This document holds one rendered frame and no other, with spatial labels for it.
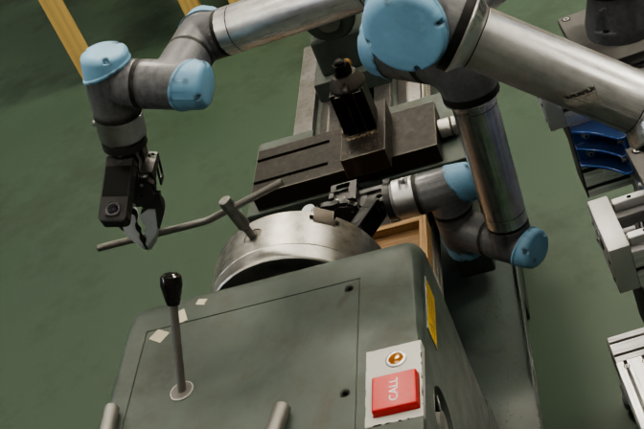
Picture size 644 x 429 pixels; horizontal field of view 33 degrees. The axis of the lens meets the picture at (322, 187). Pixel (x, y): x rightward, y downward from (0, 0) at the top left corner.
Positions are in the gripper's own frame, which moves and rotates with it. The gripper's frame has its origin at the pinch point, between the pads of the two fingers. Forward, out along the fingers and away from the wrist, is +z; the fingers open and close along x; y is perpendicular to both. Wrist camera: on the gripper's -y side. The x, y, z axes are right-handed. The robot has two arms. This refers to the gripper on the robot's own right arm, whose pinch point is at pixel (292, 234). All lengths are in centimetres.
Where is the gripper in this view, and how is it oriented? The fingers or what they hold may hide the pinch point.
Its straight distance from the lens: 207.4
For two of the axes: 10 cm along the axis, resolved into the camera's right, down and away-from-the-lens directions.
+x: -3.5, -7.7, -5.3
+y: 0.5, -5.8, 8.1
